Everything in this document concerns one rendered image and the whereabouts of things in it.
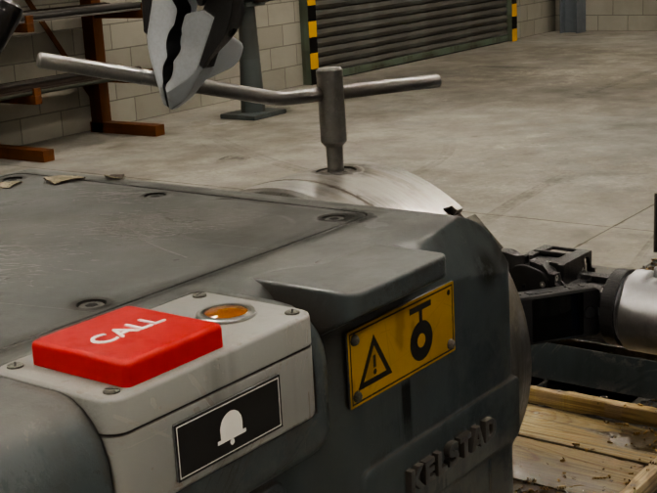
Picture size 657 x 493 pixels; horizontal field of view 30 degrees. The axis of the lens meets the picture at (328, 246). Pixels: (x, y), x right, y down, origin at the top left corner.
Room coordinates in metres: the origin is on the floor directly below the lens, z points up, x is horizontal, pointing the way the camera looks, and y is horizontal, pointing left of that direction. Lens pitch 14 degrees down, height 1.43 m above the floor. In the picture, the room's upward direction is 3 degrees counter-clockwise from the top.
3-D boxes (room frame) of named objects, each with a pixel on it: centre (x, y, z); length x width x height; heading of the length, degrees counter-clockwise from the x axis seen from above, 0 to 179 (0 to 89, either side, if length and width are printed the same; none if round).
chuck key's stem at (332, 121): (1.01, -0.01, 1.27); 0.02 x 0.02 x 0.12
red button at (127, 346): (0.51, 0.09, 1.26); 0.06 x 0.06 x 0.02; 52
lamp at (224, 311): (0.56, 0.05, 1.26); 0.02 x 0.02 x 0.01
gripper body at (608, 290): (1.12, -0.23, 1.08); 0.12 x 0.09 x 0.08; 51
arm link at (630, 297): (1.06, -0.29, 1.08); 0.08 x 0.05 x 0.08; 141
